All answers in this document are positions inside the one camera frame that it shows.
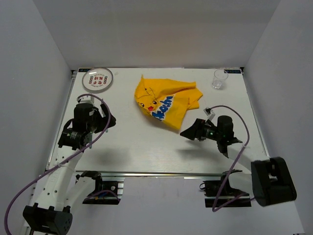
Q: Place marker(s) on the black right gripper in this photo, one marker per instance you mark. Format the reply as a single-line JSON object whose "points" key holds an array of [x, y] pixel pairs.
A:
{"points": [[196, 130]]}

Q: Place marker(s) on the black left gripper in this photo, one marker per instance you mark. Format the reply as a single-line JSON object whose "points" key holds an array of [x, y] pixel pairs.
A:
{"points": [[97, 113]]}

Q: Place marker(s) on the yellow Pikachu cloth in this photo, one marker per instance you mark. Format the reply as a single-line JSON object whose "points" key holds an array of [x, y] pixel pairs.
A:
{"points": [[167, 100]]}

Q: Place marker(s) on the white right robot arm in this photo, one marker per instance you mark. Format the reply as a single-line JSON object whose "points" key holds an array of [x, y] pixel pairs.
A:
{"points": [[268, 181]]}

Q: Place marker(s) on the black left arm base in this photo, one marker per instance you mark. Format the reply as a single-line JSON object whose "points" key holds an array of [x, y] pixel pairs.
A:
{"points": [[106, 190]]}

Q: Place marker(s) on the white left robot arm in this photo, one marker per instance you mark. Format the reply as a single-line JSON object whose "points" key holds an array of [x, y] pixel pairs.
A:
{"points": [[52, 212]]}

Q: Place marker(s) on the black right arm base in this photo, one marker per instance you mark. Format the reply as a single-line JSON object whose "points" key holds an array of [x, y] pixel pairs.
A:
{"points": [[210, 189]]}

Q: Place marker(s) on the round printed plate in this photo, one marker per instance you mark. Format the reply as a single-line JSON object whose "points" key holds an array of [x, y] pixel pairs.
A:
{"points": [[97, 79]]}

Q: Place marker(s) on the clear drinking glass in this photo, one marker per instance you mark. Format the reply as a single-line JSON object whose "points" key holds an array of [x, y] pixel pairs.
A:
{"points": [[219, 79]]}

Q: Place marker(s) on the metal knife teal handle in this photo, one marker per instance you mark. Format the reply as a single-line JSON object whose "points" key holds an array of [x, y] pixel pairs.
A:
{"points": [[90, 138]]}

